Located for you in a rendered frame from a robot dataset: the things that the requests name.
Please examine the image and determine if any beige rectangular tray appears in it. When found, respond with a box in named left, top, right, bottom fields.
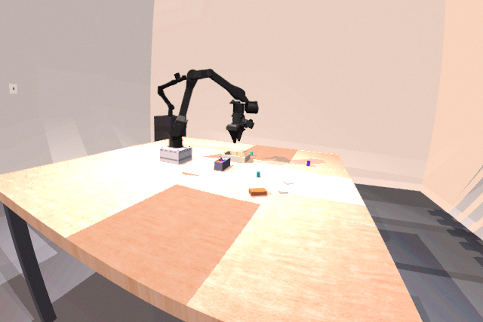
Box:
left=221, top=151, right=251, bottom=163

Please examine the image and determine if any orange rectangular block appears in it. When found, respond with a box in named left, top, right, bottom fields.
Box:
left=249, top=188, right=267, bottom=196

